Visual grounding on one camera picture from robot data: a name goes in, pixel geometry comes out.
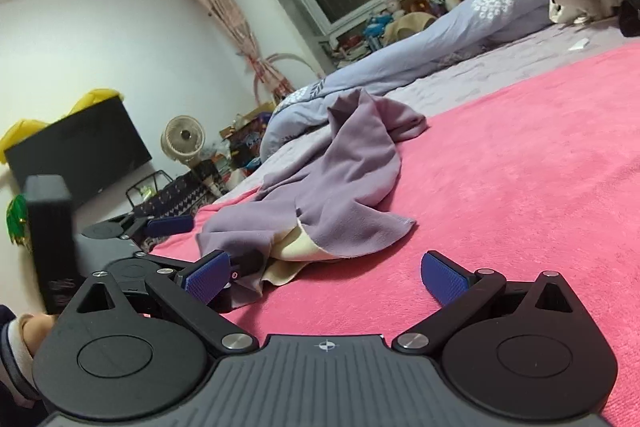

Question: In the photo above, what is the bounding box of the light blue duvet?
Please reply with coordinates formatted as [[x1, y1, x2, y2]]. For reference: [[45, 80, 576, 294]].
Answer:
[[259, 0, 551, 160]]

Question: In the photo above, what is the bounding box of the white electric fan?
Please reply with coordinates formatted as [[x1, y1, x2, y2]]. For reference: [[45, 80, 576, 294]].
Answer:
[[160, 115, 206, 168]]

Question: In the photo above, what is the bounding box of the grey quilted bedsheet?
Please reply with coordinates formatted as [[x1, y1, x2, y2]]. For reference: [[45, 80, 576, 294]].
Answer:
[[209, 13, 640, 208]]

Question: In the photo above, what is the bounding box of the patterned dark cloth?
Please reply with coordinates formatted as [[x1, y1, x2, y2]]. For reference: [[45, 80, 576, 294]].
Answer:
[[126, 170, 217, 218]]

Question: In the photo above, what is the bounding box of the pink floral left curtain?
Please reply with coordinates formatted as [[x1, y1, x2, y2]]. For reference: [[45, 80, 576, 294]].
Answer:
[[196, 0, 294, 103]]

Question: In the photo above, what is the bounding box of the pink towel blanket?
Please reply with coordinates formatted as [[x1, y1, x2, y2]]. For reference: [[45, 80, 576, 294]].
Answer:
[[150, 41, 640, 427]]

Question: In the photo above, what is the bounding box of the yellow cloth behind television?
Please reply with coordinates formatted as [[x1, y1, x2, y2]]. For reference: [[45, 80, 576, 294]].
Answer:
[[0, 89, 125, 166]]

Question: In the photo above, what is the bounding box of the person's left hand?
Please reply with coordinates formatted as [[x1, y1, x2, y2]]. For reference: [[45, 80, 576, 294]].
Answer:
[[21, 313, 58, 357]]

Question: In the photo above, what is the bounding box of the purple garment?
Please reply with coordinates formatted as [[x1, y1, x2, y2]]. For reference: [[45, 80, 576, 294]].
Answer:
[[196, 89, 427, 309]]

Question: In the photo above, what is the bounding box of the black television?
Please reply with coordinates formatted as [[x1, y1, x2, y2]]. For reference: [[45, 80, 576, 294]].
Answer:
[[6, 96, 152, 208]]

